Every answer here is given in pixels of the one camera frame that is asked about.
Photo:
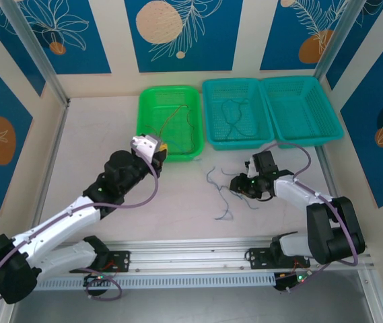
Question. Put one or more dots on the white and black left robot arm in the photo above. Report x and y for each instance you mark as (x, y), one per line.
(60, 218)

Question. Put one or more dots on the green plastic basket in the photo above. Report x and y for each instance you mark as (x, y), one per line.
(174, 97)

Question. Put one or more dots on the teal plastic basket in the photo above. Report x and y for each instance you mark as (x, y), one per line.
(299, 107)
(211, 111)

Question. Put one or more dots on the black controller board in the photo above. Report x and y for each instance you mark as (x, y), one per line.
(288, 281)
(97, 284)

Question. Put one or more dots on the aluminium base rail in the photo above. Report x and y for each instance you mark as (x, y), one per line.
(194, 255)

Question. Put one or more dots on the aluminium frame post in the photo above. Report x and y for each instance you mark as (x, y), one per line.
(373, 296)
(2, 313)
(336, 37)
(36, 54)

